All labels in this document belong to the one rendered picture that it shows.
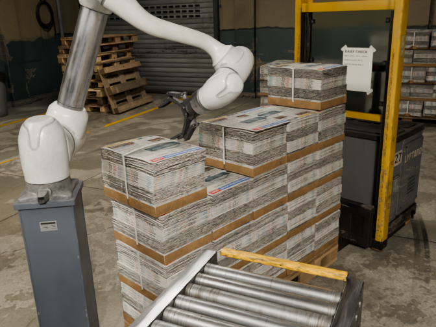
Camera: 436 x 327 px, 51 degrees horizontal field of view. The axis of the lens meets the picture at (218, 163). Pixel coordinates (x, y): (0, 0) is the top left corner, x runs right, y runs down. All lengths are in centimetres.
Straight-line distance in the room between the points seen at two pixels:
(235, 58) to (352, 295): 87
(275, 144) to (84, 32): 110
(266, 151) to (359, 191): 130
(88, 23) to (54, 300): 102
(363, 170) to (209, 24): 650
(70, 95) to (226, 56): 60
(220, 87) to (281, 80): 125
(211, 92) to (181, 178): 47
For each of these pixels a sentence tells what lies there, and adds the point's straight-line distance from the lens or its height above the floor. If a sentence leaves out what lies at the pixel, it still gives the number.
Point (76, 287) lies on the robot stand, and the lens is 183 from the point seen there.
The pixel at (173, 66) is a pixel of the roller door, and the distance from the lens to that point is 984.
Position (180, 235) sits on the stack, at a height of 71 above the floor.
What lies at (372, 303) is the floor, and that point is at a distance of 285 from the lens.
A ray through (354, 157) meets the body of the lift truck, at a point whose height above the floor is 59.
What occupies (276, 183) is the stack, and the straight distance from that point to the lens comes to 240.
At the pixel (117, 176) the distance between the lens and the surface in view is 199.
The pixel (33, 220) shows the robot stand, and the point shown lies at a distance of 173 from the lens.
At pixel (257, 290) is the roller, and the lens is 143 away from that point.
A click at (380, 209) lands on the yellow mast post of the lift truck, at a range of 322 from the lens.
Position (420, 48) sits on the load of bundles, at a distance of 685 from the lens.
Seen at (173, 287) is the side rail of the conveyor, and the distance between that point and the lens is 146.
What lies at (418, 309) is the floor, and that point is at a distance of 288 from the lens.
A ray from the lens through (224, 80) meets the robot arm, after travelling 152.
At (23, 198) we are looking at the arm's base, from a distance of 171.
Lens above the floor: 159
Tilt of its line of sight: 18 degrees down
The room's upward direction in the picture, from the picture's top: 2 degrees counter-clockwise
